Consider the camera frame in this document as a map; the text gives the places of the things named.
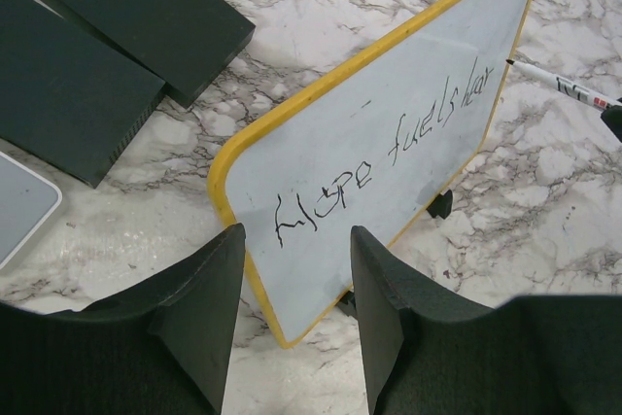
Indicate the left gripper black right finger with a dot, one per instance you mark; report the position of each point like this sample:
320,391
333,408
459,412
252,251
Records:
428,350

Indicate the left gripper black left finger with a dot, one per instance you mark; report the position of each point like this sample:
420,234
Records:
161,346

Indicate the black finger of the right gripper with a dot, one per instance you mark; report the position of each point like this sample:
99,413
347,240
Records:
612,117

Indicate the black marker pen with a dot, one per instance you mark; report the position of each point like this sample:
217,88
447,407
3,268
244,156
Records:
566,86

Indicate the yellow framed whiteboard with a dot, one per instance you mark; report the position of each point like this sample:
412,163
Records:
372,143

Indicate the grey white eraser block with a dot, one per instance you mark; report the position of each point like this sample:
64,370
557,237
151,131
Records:
30,204

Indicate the black rectangular pad lower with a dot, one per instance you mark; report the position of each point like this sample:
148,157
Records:
67,98

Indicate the black rectangular pad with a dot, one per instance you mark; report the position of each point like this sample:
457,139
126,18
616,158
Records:
67,98
187,43

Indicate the black rectangular pad upper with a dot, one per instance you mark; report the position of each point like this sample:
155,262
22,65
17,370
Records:
187,43

